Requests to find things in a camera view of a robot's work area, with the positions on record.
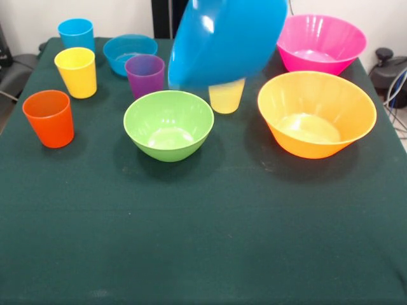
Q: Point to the large blue bowl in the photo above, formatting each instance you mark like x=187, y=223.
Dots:
x=222, y=41

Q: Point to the pink bowl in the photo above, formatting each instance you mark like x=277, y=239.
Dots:
x=324, y=38

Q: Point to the green bowl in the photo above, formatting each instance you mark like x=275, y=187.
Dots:
x=168, y=117

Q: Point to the pale translucent yellow cup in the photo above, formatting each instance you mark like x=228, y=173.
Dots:
x=226, y=100

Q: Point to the dark green tablecloth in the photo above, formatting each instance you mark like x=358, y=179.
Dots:
x=190, y=222

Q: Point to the purple cup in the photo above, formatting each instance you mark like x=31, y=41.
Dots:
x=146, y=79

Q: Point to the orange bowl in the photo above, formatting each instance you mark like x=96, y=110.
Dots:
x=318, y=95

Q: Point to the small blue bowl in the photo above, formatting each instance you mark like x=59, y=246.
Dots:
x=117, y=51

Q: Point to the red cup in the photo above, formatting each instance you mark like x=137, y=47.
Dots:
x=51, y=124

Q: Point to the blue cup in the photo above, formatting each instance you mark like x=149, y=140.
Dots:
x=76, y=35

